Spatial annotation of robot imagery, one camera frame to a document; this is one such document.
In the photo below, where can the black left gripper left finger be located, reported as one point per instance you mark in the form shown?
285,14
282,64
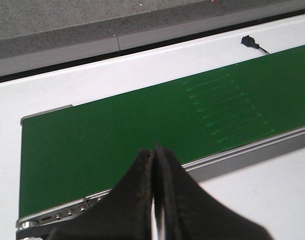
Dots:
124,214

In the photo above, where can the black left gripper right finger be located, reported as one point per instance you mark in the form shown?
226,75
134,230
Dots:
190,213

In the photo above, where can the green conveyor belt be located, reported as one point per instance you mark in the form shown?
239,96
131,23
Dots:
78,151

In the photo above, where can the grey stone slab shelf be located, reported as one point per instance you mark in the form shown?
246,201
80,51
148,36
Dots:
39,36

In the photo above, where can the aluminium conveyor side rail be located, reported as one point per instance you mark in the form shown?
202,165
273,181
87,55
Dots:
35,226

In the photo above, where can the black connector with cable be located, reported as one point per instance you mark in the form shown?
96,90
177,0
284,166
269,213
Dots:
250,42

